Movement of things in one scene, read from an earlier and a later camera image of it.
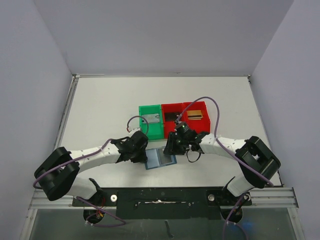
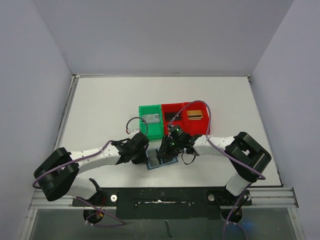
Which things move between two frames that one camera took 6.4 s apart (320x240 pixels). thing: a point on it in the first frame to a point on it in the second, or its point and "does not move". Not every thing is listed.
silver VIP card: [151, 118] does not move
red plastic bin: [203, 126] does not move
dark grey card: [165, 159] to [153, 159]
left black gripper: [138, 155] does not move
